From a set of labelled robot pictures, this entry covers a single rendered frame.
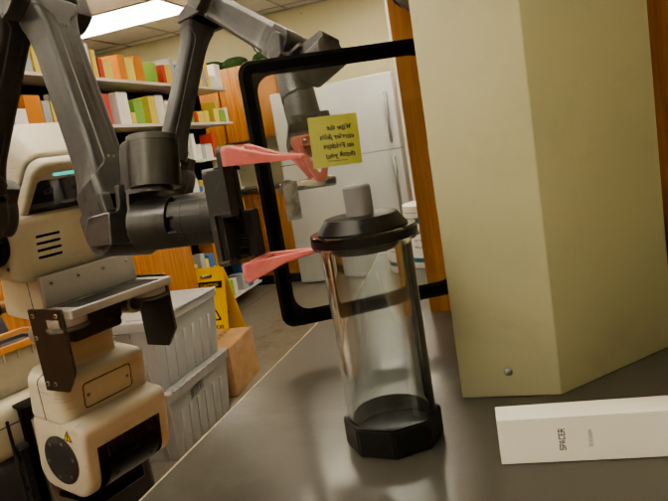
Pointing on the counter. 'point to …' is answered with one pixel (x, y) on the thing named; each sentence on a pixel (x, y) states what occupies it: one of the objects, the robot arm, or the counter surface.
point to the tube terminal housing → (545, 187)
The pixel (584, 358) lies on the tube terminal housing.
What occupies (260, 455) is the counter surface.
